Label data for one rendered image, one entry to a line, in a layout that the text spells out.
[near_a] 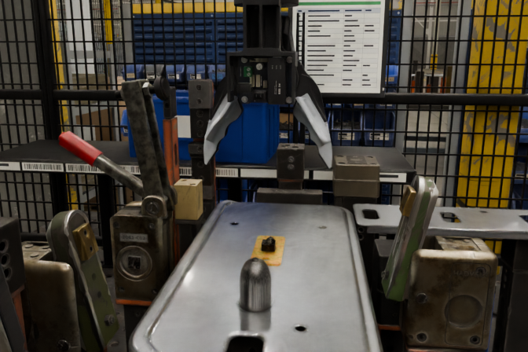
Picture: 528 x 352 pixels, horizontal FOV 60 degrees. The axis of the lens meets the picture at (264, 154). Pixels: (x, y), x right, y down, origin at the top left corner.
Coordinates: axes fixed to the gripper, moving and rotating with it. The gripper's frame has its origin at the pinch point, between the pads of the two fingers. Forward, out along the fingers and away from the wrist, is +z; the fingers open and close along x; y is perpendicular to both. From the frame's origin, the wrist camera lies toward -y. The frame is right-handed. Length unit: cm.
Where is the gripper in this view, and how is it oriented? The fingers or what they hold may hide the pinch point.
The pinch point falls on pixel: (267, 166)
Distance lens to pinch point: 56.4
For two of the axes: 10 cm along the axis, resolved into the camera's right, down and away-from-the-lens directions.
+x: 9.9, 0.3, -1.1
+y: -1.2, 2.2, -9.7
